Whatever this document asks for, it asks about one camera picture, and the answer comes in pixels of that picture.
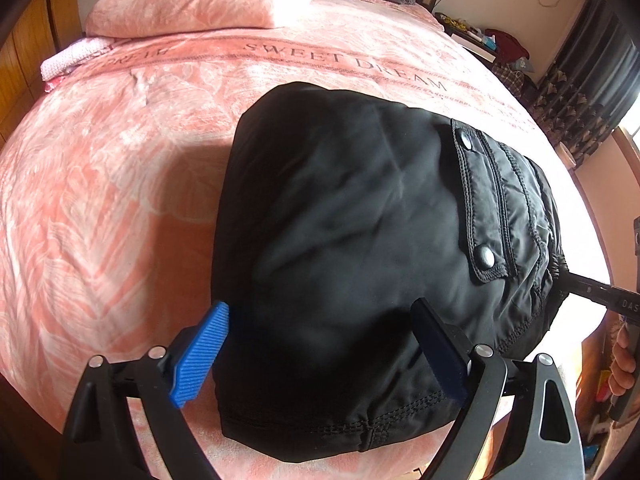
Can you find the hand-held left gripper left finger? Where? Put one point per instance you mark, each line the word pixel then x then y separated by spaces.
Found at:
pixel 200 355

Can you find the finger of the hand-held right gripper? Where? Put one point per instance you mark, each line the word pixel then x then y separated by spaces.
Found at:
pixel 590 289

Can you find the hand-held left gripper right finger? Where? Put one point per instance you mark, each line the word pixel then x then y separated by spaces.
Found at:
pixel 440 355

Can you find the black padded jacket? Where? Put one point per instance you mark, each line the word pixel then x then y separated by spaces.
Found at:
pixel 370 250

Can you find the person's right hand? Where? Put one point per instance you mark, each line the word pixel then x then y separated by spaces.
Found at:
pixel 621 367

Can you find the pink printed bed blanket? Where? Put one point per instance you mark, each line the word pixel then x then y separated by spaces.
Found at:
pixel 110 185

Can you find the dark patterned curtain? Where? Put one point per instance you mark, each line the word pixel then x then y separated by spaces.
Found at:
pixel 585 90

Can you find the plaid cloth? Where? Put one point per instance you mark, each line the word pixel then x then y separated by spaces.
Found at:
pixel 510 79

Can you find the red clothes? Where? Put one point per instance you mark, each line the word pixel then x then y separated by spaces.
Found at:
pixel 510 45

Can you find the white nightstand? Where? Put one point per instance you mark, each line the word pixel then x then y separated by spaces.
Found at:
pixel 475 45

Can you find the yellow black packet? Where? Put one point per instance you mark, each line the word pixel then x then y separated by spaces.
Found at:
pixel 452 21

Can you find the pink knitted cloth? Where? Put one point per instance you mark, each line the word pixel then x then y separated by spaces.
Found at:
pixel 70 57

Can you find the wooden wardrobe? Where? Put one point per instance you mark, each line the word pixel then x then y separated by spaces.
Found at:
pixel 35 60

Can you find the pink pillow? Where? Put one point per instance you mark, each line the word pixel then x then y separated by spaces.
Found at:
pixel 190 12

